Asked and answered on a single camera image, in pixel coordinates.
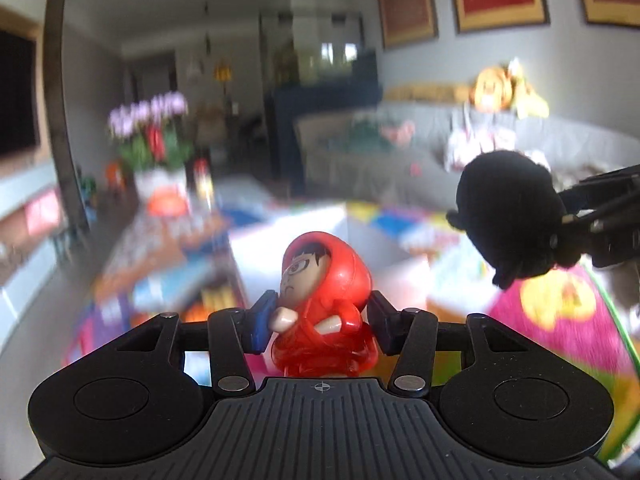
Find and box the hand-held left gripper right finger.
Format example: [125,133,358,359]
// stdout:
[369,291,532,396]

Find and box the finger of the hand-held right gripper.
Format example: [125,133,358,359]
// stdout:
[561,210,640,269]
[557,164,640,211]

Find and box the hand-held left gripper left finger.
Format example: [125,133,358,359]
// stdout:
[114,290,279,395]

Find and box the red hooded toy figure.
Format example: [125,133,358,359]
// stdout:
[270,231,380,378]

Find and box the black plush toy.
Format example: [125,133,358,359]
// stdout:
[446,150,583,290]

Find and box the colourful play mat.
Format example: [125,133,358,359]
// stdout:
[62,200,640,463]

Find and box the white pink clothes pile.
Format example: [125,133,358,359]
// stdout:
[444,109,517,172]

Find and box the yellow plush toy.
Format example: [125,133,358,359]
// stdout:
[469,57,551,120]

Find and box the red lid snack jar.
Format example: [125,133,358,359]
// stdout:
[194,159,216,211]

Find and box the orange bowl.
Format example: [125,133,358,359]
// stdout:
[147,192,189,217]

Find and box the grey sofa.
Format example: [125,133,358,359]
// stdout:
[294,99,640,311]

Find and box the white flower pot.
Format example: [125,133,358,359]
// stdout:
[134,166,189,202]

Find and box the green blanket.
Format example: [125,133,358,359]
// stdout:
[349,114,397,152]

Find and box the pink garment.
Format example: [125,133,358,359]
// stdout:
[380,120,417,149]

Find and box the yellow cushion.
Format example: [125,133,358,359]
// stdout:
[384,84,474,104]

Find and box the dark fish tank cabinet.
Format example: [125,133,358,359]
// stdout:
[264,49,384,197]

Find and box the pink orchid plant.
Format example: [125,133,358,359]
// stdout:
[109,91,194,171]

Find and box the white wooden tv cabinet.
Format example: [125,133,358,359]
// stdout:
[0,160,96,356]

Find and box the pink paper bag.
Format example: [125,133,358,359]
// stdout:
[25,192,66,236]

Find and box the dark wooden shelf column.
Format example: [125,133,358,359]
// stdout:
[42,0,92,237]

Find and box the black television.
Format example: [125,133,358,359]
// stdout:
[0,29,42,157]

